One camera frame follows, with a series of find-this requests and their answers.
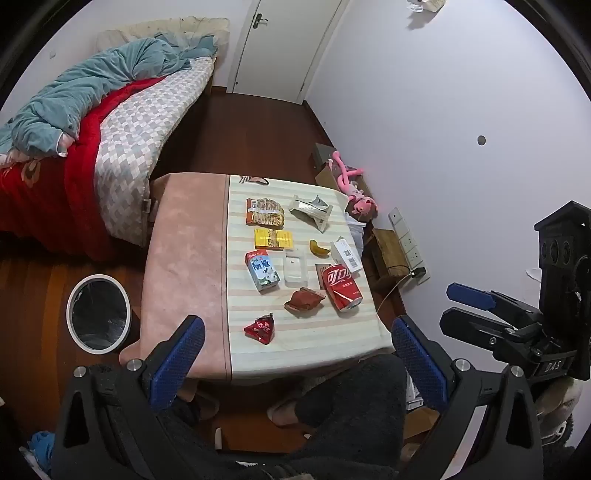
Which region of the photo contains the flat cardboard piece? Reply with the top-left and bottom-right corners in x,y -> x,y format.
403,408 -> 440,445

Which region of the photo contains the white door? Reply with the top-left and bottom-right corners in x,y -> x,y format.
226,0 -> 349,104

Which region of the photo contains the cream pillow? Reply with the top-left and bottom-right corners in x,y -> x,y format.
96,17 -> 230,60

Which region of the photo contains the blue milk carton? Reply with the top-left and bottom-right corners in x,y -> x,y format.
245,250 -> 281,292

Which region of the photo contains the soft house slipper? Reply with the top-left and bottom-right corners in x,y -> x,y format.
269,396 -> 306,428

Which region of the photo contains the checkered bed sheet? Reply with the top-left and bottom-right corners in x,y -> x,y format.
95,58 -> 215,245

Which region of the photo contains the pink plush toy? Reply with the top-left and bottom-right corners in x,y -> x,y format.
329,150 -> 379,219

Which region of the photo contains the small wooden stool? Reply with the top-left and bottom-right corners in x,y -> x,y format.
372,227 -> 413,278

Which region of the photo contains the white cardboard box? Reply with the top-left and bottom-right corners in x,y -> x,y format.
331,237 -> 363,273

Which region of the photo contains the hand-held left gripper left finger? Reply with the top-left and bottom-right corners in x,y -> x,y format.
51,315 -> 205,480

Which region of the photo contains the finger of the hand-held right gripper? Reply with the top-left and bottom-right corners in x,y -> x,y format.
447,283 -> 541,324
440,308 -> 543,365

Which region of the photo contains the red soda can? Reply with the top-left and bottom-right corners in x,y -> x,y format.
322,264 -> 363,313

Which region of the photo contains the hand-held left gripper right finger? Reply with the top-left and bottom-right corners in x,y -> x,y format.
392,315 -> 543,480

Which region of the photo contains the small red wrapper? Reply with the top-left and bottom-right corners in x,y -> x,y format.
244,314 -> 276,345

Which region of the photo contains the red blanket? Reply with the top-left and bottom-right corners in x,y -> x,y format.
0,76 -> 167,261

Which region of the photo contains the white charging cable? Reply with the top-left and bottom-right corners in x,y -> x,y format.
378,271 -> 419,319

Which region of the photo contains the white round waste bin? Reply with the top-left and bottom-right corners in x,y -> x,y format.
66,274 -> 133,355

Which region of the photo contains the blue cloth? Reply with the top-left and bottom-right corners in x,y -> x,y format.
25,431 -> 55,478

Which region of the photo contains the clear plastic container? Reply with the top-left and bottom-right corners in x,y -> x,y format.
283,249 -> 308,288

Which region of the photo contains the white power strip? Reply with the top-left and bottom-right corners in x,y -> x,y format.
388,207 -> 430,282

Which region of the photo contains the silver foil wrapper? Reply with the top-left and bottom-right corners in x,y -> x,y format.
289,195 -> 333,232

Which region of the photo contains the brown wrapper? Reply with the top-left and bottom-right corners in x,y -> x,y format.
284,287 -> 327,319

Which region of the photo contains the yellow box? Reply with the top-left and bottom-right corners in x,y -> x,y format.
254,228 -> 295,250

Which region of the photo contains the brown snack packet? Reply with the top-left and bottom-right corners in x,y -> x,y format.
246,198 -> 286,228

